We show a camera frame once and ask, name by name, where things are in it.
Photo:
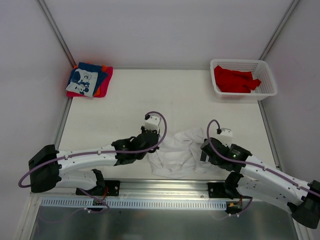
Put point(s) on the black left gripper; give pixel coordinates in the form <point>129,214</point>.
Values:
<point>150,139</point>

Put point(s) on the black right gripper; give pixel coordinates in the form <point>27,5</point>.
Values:
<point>208,152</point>

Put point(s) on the white t shirt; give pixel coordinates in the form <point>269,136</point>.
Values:
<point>179,156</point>

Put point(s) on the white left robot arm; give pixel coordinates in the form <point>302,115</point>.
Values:
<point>51,168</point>

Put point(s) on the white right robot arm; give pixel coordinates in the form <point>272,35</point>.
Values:
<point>251,177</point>

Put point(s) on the pink folded t shirt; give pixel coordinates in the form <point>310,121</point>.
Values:
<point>104,77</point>

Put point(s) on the red t shirt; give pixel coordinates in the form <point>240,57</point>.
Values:
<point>233,81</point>

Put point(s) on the white plastic basket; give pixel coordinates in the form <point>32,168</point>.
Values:
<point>259,68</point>

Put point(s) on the dark blue folded t shirt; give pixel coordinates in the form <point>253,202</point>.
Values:
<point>100,72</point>

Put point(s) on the light blue printed t shirt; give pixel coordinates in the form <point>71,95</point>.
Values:
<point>82,82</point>

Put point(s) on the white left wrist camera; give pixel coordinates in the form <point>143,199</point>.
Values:
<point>152,122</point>

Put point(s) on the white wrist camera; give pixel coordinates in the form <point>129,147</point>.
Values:
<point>152,122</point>
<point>225,137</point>

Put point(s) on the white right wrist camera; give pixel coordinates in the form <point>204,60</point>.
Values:
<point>225,137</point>

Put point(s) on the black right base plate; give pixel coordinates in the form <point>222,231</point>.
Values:
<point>217,190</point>

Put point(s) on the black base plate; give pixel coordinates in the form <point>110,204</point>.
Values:
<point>217,190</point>
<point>105,188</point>

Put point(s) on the aluminium mounting rail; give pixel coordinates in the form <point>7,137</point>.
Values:
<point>162,186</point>

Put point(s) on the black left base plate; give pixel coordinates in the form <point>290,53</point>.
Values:
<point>105,188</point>

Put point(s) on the white slotted cable duct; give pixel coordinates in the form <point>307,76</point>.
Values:
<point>115,203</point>

